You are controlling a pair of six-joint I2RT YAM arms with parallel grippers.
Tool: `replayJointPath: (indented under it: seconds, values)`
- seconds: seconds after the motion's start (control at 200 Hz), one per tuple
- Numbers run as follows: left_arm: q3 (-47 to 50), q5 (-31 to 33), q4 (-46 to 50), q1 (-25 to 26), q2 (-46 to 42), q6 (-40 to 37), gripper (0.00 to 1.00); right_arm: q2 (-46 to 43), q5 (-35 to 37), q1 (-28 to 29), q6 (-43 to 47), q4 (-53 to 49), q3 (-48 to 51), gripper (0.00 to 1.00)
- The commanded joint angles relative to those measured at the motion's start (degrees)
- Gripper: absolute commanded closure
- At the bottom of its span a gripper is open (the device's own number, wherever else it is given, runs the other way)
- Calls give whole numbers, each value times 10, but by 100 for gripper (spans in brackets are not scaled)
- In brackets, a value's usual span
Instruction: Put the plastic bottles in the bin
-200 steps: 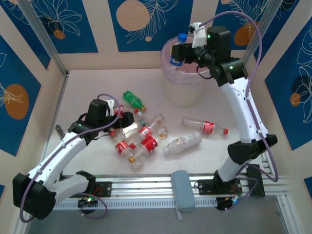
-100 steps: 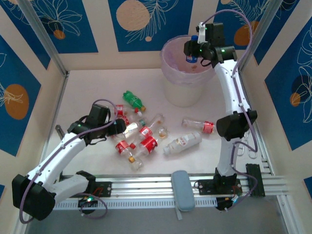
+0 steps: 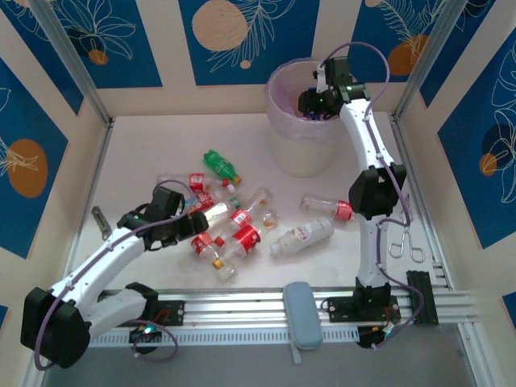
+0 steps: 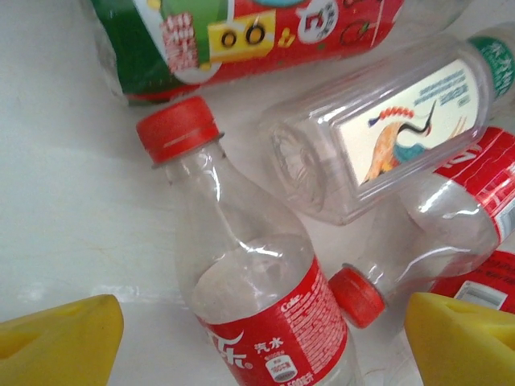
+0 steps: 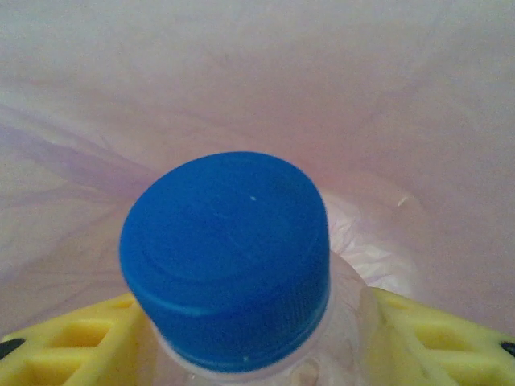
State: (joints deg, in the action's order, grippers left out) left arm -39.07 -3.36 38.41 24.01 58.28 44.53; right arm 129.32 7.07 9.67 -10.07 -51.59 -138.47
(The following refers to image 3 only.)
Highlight clear bottle orange cap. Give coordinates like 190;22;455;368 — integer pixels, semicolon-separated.
190;231;239;284

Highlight clear bottle green cap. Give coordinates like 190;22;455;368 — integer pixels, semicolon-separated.
203;196;246;227

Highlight long clear bottle red label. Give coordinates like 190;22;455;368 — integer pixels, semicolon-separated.
158;172;237;194

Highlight small bottle red label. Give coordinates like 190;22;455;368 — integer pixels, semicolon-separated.
228;207;255;232

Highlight crushed bottle wide red label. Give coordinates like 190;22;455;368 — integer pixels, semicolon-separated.
228;223;263;258

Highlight green plastic bottle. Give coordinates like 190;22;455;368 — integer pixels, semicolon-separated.
202;148;243;185

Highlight clear bottle orange residue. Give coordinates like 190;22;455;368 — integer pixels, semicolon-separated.
244;186;274;215

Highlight small clear cup orange liquid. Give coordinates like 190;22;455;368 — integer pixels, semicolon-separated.
260;209;282;231

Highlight white bottle orange label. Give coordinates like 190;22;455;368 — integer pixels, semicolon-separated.
268;216;336;256

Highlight white ribbed bin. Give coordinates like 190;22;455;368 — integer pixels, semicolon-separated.
271;127;339;179

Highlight grey metal hand tool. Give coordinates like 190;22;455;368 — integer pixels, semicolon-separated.
90;205;113;242

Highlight metal scissors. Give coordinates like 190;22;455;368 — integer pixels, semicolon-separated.
388;192;427;264

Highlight grey zip case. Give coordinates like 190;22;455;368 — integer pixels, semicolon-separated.
281;281;324;364

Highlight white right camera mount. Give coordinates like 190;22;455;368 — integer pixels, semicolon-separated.
313;66;330;94

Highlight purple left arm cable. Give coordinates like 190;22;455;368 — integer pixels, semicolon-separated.
33;179;191;372

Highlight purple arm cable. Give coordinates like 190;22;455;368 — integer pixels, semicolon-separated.
33;179;191;372
328;41;427;352

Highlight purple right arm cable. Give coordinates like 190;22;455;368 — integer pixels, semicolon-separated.
328;41;427;352

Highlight aluminium table edge rail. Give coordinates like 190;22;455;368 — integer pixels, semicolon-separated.
60;120;114;291
387;114;448;283

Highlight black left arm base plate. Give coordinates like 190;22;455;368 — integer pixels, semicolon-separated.
149;300;186;327

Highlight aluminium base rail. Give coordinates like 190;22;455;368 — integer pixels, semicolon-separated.
96;261;475;335

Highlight aluminium frame post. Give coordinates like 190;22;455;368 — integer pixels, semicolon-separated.
391;0;471;122
27;0;116;127

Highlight white slotted cable duct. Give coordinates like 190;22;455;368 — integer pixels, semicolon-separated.
88;325;360;348

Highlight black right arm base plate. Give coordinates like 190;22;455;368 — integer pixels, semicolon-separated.
325;296;400;324

